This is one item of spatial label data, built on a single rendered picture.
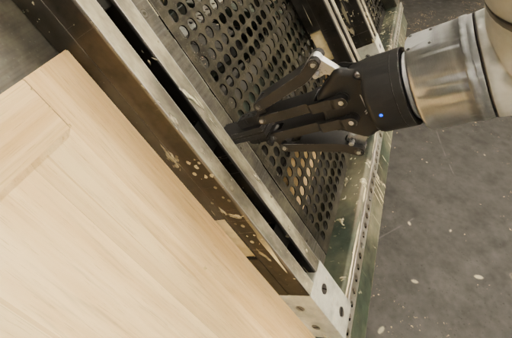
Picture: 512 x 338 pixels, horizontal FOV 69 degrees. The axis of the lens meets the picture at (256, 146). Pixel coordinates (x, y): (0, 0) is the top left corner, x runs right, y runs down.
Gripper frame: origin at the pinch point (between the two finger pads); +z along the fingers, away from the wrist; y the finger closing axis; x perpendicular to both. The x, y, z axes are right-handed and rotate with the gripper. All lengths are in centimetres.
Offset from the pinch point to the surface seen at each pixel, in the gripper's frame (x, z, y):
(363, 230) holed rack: -16.5, 3.2, -40.2
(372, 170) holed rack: -34, 4, -40
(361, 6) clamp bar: -74, 3, -14
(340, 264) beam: -6.7, 5.2, -37.9
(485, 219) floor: -110, -2, -150
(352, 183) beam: -28.6, 6.8, -37.9
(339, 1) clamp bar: -72, 7, -10
